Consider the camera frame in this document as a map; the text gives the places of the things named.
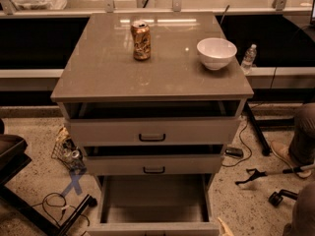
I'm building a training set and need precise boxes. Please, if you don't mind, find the white bowl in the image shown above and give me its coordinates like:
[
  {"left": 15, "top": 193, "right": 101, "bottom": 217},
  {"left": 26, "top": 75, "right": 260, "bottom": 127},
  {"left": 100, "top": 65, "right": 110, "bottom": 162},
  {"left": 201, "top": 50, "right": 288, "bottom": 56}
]
[{"left": 197, "top": 37, "right": 237, "bottom": 71}]

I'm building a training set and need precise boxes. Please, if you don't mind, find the wire basket with cans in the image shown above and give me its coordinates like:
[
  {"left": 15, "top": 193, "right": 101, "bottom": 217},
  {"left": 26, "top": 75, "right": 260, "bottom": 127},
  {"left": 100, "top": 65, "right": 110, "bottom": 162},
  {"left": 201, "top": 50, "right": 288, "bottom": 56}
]
[{"left": 51, "top": 127, "right": 85, "bottom": 170}]

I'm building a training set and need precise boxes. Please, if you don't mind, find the grey drawer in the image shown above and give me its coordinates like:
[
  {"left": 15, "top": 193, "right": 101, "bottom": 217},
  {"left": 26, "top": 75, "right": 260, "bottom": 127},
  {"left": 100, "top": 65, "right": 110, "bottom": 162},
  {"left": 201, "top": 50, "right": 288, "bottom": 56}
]
[
  {"left": 88, "top": 174, "right": 220, "bottom": 236},
  {"left": 65, "top": 117, "right": 240, "bottom": 147},
  {"left": 84, "top": 154, "right": 222, "bottom": 175}
]

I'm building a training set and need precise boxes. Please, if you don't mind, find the black cable coil left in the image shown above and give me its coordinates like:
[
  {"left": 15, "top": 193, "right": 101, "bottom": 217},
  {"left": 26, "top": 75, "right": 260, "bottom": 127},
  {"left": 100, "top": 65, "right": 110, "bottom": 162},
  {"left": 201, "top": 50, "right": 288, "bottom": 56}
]
[{"left": 31, "top": 192, "right": 91, "bottom": 228}]

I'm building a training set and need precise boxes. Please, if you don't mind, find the black stand base left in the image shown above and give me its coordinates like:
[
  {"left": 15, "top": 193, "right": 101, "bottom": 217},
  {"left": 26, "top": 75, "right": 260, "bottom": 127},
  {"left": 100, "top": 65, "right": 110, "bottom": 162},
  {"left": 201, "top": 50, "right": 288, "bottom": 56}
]
[{"left": 0, "top": 186, "right": 97, "bottom": 236}]

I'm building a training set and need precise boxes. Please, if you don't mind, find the clear plastic water bottle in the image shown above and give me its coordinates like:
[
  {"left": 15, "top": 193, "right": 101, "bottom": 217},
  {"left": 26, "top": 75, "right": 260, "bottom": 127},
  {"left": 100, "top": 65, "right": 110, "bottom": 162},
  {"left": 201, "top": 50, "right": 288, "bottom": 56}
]
[{"left": 241, "top": 44, "right": 257, "bottom": 74}]

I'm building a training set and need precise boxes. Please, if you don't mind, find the person's knee lower right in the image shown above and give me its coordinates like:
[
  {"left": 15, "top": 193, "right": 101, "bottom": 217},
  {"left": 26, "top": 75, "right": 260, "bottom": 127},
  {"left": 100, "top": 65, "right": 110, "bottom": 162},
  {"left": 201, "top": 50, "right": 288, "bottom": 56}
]
[{"left": 283, "top": 182, "right": 315, "bottom": 236}]

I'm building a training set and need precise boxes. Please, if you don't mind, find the black stand leg right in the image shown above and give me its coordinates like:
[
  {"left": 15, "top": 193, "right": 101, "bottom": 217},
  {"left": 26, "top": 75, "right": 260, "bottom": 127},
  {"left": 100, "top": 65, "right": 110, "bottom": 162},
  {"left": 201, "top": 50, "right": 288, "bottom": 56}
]
[{"left": 244, "top": 103, "right": 272, "bottom": 156}]

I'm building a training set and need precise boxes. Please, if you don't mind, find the black reacher grabber tool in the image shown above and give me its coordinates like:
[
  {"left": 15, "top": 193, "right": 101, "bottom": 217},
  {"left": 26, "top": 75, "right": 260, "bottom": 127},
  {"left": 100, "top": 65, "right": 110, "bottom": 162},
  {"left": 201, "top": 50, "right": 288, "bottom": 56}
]
[{"left": 235, "top": 163, "right": 315, "bottom": 185}]

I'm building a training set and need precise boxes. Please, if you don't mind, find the black power adapter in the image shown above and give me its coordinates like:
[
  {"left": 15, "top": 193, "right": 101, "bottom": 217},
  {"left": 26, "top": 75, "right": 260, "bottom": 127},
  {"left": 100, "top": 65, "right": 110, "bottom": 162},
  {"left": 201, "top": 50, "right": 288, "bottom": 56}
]
[{"left": 225, "top": 147, "right": 243, "bottom": 158}]

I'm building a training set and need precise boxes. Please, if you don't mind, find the dark chair left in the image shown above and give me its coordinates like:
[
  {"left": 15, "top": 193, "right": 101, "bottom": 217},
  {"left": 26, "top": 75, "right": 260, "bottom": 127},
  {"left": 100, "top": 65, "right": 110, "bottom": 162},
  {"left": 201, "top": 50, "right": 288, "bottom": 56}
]
[{"left": 0, "top": 119, "right": 32, "bottom": 186}]

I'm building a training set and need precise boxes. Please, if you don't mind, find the grey drawer cabinet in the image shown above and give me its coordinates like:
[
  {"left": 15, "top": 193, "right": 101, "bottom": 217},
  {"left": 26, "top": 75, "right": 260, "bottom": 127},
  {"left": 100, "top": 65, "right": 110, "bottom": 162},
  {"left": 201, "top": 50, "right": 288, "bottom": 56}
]
[{"left": 50, "top": 11, "right": 255, "bottom": 195}]

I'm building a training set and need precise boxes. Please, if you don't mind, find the black cable on floor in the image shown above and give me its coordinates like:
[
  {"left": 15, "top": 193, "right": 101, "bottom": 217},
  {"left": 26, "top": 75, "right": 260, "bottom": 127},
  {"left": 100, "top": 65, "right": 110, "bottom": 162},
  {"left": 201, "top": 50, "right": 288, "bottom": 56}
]
[{"left": 221, "top": 116, "right": 254, "bottom": 168}]

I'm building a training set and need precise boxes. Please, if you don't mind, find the person's leg and shoe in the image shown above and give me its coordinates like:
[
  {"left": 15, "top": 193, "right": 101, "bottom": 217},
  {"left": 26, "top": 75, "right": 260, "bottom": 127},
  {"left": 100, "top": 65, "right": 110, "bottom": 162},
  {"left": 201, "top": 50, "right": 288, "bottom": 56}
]
[{"left": 271, "top": 103, "right": 315, "bottom": 168}]

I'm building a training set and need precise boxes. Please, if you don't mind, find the black caster wheel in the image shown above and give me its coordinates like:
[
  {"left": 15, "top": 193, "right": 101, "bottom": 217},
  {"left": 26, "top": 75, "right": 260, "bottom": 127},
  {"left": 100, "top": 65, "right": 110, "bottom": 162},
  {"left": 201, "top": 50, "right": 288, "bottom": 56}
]
[{"left": 269, "top": 189, "right": 297, "bottom": 207}]

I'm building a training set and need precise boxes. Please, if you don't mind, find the orange soda can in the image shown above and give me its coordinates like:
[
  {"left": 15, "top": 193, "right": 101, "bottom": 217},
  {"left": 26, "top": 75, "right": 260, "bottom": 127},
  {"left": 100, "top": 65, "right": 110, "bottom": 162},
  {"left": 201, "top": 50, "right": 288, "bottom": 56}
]
[{"left": 131, "top": 20, "right": 151, "bottom": 61}]

